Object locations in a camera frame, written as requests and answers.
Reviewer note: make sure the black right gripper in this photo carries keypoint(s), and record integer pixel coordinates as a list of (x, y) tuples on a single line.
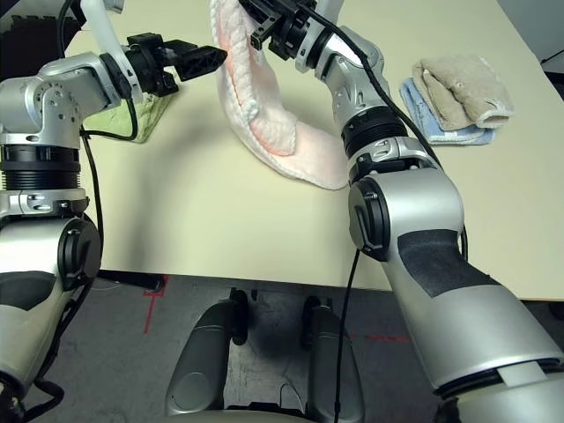
[(295, 26)]

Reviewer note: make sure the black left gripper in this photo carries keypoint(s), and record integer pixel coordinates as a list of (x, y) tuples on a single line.
[(150, 66)]

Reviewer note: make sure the pink embroidered towel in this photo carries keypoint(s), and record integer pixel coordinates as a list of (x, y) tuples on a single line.
[(264, 114)]

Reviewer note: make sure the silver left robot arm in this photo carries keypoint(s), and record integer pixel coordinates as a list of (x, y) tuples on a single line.
[(53, 92)]

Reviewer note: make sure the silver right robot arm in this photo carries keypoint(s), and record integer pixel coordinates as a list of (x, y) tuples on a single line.
[(440, 264)]

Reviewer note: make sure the green folded towel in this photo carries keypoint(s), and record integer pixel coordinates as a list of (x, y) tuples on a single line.
[(145, 119)]

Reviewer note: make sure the blue folded towel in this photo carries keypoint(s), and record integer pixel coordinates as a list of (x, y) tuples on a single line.
[(414, 106)]

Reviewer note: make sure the beige folded towel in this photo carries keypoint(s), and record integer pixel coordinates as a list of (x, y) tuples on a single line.
[(462, 88)]

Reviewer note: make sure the black metal stand bar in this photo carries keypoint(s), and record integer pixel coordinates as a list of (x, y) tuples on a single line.
[(72, 13)]

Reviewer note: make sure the black foam floor mat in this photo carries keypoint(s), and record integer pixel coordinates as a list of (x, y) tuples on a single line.
[(26, 44)]

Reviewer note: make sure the robot waist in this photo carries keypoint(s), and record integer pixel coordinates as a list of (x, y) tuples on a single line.
[(238, 414)]

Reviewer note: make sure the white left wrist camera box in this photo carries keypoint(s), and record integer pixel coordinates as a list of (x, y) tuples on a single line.
[(99, 26)]

